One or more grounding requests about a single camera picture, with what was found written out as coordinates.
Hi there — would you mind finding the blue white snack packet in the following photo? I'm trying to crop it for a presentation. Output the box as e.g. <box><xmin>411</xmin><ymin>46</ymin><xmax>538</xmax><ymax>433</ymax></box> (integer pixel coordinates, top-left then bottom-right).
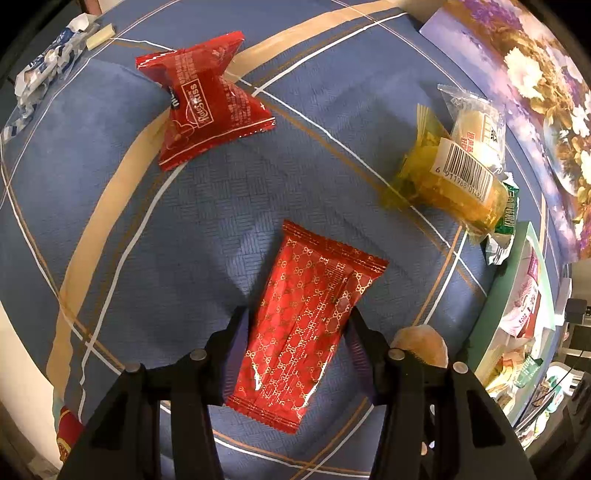
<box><xmin>2</xmin><ymin>13</ymin><xmax>98</xmax><ymax>139</ymax></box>

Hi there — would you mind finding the red twisted snack packet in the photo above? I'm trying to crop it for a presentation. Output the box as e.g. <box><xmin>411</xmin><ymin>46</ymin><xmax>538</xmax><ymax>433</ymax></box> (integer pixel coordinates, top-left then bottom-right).
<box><xmin>135</xmin><ymin>31</ymin><xmax>278</xmax><ymax>172</ymax></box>

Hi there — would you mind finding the green white snack packet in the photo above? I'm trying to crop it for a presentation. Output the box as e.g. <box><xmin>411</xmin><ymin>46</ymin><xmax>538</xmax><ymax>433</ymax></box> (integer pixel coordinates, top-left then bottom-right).
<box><xmin>485</xmin><ymin>173</ymin><xmax>520</xmax><ymax>266</ymax></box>

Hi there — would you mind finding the black device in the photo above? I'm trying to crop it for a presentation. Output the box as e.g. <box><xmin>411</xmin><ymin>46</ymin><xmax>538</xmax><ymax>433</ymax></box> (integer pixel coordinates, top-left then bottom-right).
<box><xmin>564</xmin><ymin>298</ymin><xmax>589</xmax><ymax>324</ymax></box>

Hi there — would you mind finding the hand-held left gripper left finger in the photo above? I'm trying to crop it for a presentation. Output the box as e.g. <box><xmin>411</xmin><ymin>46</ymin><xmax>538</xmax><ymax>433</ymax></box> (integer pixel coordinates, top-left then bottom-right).
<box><xmin>58</xmin><ymin>305</ymin><xmax>252</xmax><ymax>480</ymax></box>

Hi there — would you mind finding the flower painting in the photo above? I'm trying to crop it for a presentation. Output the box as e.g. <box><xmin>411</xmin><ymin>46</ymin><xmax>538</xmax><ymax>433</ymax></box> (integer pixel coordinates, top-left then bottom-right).
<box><xmin>419</xmin><ymin>0</ymin><xmax>591</xmax><ymax>261</ymax></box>

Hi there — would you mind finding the small beige block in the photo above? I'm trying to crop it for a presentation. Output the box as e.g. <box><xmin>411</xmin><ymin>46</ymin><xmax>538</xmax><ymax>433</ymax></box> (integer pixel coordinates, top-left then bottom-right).
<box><xmin>88</xmin><ymin>24</ymin><xmax>115</xmax><ymax>49</ymax></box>

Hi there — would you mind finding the yellow barcode snack packet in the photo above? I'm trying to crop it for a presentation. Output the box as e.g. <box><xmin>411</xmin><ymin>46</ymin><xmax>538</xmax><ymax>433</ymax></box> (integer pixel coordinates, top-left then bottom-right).
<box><xmin>379</xmin><ymin>104</ymin><xmax>509</xmax><ymax>236</ymax></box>

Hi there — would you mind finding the dark green snack packet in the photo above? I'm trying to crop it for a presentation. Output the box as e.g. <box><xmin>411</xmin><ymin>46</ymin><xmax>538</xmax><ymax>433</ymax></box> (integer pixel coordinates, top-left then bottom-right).
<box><xmin>515</xmin><ymin>357</ymin><xmax>543</xmax><ymax>388</ymax></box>

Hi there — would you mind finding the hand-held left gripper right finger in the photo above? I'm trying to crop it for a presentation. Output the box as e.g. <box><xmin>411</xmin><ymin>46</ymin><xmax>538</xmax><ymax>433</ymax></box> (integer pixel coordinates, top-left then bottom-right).
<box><xmin>346</xmin><ymin>307</ymin><xmax>539</xmax><ymax>480</ymax></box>

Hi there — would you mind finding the clear wrapped white cake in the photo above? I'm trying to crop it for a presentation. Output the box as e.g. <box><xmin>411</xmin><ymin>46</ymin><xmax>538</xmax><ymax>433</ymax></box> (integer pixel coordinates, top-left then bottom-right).
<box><xmin>437</xmin><ymin>84</ymin><xmax>507</xmax><ymax>174</ymax></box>

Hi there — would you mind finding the red yellow snack packet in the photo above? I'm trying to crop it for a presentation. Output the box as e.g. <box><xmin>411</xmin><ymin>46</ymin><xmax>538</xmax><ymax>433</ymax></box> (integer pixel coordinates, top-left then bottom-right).
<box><xmin>55</xmin><ymin>405</ymin><xmax>86</xmax><ymax>464</ymax></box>

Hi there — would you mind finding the white box with green rim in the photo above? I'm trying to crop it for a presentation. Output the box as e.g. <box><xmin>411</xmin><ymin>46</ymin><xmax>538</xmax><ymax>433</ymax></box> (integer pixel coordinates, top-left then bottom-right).
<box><xmin>468</xmin><ymin>222</ymin><xmax>557</xmax><ymax>418</ymax></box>

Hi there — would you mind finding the tan round bun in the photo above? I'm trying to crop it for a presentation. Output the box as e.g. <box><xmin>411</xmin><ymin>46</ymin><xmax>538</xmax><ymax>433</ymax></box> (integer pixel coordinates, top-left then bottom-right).
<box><xmin>392</xmin><ymin>324</ymin><xmax>450</xmax><ymax>368</ymax></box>

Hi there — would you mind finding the red gold patterned snack packet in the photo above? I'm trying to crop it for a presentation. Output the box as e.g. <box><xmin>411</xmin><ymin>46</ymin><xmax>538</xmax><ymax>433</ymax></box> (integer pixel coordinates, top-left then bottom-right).
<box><xmin>225</xmin><ymin>219</ymin><xmax>389</xmax><ymax>435</ymax></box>

